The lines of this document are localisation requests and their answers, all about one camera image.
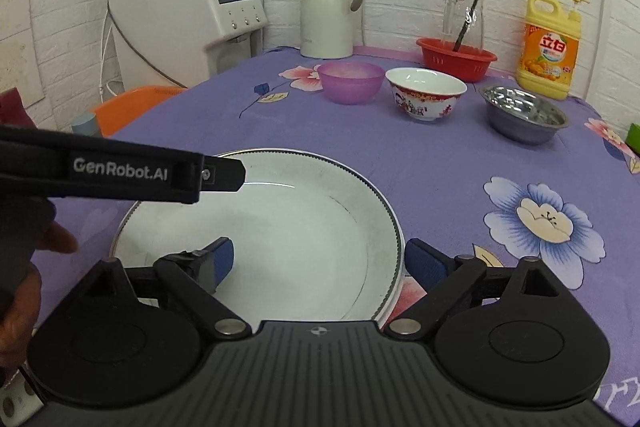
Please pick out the purple floral tablecloth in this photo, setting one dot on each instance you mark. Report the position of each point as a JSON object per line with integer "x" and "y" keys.
{"x": 310, "y": 127}

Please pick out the green box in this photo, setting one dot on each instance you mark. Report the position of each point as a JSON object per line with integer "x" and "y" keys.
{"x": 635, "y": 139}

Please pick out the clear glass jar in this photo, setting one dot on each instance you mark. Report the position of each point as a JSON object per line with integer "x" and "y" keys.
{"x": 452, "y": 12}

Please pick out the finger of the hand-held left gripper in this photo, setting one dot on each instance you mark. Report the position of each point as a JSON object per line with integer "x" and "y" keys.
{"x": 125, "y": 172}

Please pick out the person's left hand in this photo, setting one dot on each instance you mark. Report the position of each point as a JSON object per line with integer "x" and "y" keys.
{"x": 57, "y": 239}

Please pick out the stainless steel bowl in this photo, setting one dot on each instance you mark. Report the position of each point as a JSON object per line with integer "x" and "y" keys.
{"x": 520, "y": 127}

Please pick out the dark red cloth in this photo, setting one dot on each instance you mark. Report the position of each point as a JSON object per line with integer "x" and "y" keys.
{"x": 12, "y": 109}

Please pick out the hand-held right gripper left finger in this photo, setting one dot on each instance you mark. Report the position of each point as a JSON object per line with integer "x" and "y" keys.
{"x": 223, "y": 257}

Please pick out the yellow detergent bottle with pump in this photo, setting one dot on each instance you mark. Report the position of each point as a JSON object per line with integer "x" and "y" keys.
{"x": 545, "y": 57}

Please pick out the grey cup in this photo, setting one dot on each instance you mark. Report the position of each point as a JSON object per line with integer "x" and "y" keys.
{"x": 86, "y": 124}

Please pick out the white thermos jug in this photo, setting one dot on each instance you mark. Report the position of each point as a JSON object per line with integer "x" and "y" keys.
{"x": 325, "y": 12}

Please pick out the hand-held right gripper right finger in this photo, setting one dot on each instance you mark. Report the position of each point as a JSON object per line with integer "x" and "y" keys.
{"x": 425, "y": 264}

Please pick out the orange plastic basin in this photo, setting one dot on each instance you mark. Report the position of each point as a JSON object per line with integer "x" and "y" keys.
{"x": 125, "y": 107}

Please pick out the beige board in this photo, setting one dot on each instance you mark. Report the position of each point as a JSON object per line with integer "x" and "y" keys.
{"x": 17, "y": 22}

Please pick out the purple plastic bowl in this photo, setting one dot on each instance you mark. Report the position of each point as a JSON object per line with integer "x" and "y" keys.
{"x": 350, "y": 87}

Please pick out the red plastic bowl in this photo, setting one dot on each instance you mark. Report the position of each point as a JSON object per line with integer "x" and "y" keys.
{"x": 450, "y": 66}

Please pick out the white porcelain bowl red pattern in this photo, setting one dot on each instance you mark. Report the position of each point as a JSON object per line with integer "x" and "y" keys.
{"x": 425, "y": 104}

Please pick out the white plate with dotted rim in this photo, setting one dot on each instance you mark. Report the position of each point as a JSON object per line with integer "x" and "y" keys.
{"x": 300, "y": 227}

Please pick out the white water dispenser with screen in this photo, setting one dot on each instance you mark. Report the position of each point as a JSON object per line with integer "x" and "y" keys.
{"x": 170, "y": 22}

